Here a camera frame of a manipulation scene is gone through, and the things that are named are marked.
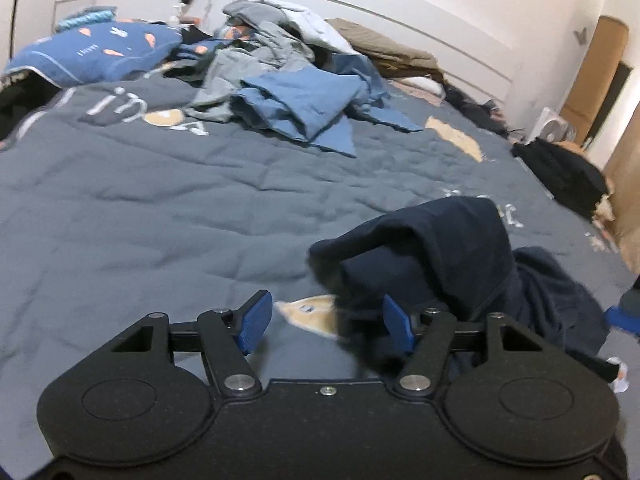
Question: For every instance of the dark green garment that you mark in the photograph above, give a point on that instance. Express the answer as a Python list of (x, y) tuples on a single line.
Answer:
[(192, 67)]

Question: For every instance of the teal zigzag cloth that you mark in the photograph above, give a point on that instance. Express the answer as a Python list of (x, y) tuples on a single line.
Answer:
[(85, 19)]

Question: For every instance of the navy t-shirt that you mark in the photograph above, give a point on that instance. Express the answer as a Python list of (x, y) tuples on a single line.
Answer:
[(440, 250)]

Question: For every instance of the cream cloth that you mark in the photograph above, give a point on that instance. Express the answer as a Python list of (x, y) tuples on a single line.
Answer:
[(607, 220)]

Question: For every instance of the blue garment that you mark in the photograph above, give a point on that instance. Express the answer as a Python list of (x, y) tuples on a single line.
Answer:
[(305, 100)]

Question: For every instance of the black folded clothes stack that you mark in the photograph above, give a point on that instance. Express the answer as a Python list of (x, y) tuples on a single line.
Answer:
[(560, 170)]

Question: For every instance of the grey quilted bedspread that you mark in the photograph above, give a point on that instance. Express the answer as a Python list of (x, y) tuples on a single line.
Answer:
[(150, 210)]

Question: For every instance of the dark cloth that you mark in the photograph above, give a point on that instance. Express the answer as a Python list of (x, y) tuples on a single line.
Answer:
[(20, 105)]

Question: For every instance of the white garment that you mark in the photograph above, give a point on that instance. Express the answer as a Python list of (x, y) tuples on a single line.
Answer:
[(315, 25)]

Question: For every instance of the white headboard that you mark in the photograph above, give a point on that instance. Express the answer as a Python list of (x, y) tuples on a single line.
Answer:
[(400, 20)]

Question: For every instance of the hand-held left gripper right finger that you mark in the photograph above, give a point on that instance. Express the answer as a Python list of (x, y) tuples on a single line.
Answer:
[(400, 325)]

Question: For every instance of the black clothes pile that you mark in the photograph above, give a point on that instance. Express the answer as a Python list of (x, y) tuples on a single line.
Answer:
[(475, 110)]

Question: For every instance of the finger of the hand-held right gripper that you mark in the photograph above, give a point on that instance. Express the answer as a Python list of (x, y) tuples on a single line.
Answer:
[(625, 320)]

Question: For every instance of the grey sweatshirt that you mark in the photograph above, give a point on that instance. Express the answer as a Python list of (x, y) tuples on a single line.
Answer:
[(250, 10)]

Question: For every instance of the blue printed pillowcase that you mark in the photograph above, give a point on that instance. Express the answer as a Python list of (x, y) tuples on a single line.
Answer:
[(210, 42)]

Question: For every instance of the butterfly wall sticker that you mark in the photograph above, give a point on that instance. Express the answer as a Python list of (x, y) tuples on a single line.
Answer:
[(581, 35)]

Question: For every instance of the khaki folded blanket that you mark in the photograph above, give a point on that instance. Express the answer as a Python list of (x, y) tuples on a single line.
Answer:
[(380, 42)]

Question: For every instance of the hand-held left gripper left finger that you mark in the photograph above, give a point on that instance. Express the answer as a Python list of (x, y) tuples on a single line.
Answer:
[(255, 320)]

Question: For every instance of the beige curtain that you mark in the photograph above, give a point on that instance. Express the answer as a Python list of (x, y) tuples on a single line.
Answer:
[(627, 185)]

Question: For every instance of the blue carrot print pillow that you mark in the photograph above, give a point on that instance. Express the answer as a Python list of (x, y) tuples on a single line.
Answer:
[(100, 50)]

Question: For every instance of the pale grey garment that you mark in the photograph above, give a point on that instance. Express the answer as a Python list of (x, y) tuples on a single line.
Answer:
[(225, 75)]

